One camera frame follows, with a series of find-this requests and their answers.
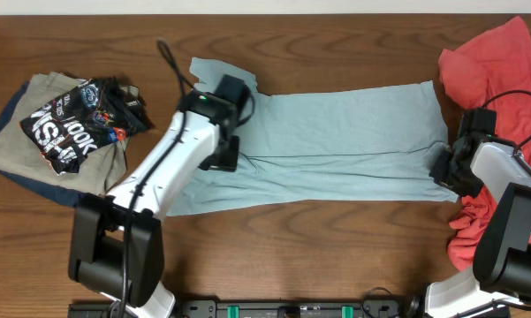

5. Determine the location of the light blue t-shirt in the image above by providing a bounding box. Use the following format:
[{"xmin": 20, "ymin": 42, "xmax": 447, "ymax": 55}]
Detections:
[{"xmin": 170, "ymin": 81, "xmax": 457, "ymax": 216}]

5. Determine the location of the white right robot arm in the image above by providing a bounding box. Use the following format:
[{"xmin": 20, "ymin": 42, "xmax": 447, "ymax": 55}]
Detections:
[{"xmin": 420, "ymin": 109, "xmax": 531, "ymax": 317}]

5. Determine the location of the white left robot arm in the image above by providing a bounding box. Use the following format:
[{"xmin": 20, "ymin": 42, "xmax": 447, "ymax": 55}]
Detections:
[{"xmin": 68, "ymin": 75, "xmax": 252, "ymax": 317}]

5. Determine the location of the red t-shirt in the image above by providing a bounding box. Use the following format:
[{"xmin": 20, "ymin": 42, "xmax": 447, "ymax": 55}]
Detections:
[{"xmin": 438, "ymin": 17, "xmax": 531, "ymax": 270}]

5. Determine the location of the black printed folded jersey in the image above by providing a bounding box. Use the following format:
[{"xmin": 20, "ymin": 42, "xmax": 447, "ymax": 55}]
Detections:
[{"xmin": 19, "ymin": 78, "xmax": 150, "ymax": 175}]

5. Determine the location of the navy blue folded shirt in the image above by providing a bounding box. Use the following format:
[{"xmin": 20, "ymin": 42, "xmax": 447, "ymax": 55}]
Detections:
[{"xmin": 0, "ymin": 82, "xmax": 84, "ymax": 208}]

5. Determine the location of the beige folded shirt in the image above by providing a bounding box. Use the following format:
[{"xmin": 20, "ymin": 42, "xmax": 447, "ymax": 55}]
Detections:
[{"xmin": 0, "ymin": 72, "xmax": 128, "ymax": 194}]

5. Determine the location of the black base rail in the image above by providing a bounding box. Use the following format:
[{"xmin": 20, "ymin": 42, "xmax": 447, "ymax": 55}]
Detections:
[{"xmin": 65, "ymin": 285, "xmax": 512, "ymax": 318}]

